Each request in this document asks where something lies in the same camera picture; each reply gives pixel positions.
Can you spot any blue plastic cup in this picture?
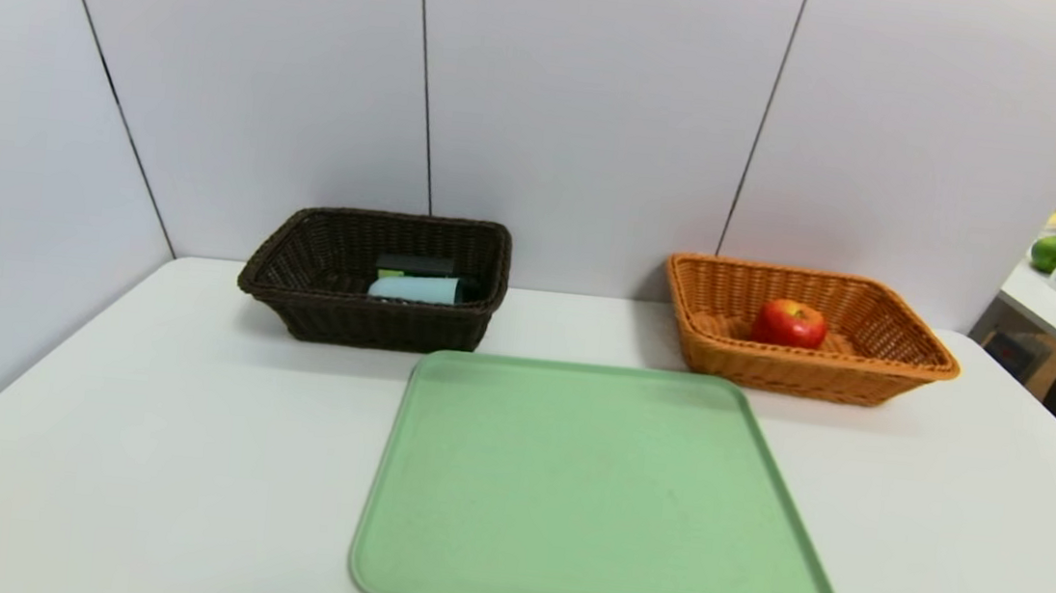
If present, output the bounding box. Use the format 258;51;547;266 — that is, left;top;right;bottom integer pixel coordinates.
366;269;463;308

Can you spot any black pump bottle green label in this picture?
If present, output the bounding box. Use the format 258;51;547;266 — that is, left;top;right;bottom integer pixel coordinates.
373;251;460;285

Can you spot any red apple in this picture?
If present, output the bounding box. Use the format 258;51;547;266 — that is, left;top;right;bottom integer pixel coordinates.
749;296;831;352

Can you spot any dark brown wicker basket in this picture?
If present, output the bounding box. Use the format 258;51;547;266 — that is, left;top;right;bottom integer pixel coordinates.
231;197;517;361

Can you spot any orange wicker basket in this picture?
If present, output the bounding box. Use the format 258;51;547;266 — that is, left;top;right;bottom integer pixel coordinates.
653;250;970;417

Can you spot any light green plastic tray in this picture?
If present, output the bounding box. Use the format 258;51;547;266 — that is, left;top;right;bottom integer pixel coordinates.
344;340;861;593

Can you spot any green lime fruit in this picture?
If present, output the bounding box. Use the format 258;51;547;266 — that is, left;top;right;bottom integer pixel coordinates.
1028;231;1056;276

